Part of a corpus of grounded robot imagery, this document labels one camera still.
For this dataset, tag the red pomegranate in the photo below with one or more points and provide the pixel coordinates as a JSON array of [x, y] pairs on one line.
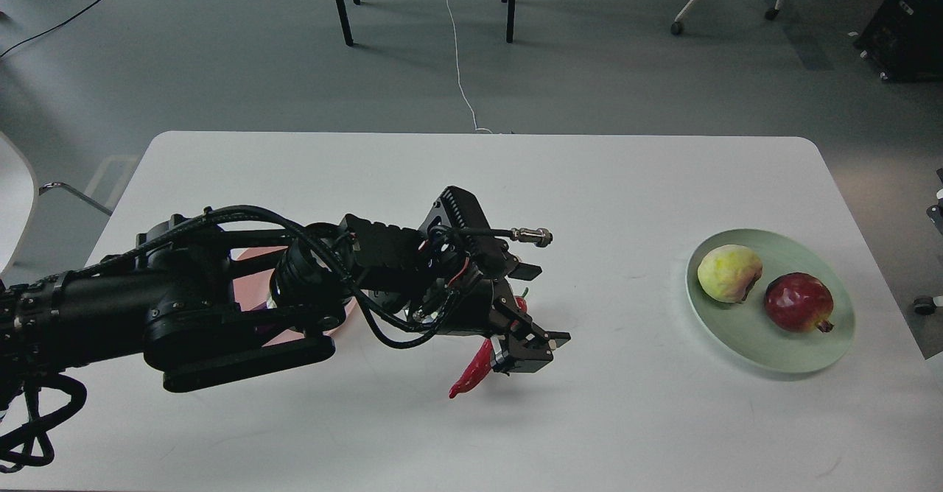
[[799, 302]]

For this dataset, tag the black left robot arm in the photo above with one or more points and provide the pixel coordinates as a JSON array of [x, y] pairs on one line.
[[171, 299]]

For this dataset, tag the pink plate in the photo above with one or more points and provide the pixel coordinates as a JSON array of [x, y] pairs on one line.
[[252, 292]]

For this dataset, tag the green yellow apple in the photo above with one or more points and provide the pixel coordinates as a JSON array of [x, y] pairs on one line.
[[728, 273]]

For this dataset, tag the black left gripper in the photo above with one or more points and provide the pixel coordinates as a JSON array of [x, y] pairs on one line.
[[469, 294]]

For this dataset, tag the red chili pepper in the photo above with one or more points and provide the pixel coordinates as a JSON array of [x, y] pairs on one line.
[[477, 369]]

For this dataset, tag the green plate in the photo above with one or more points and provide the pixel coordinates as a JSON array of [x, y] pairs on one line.
[[746, 331]]

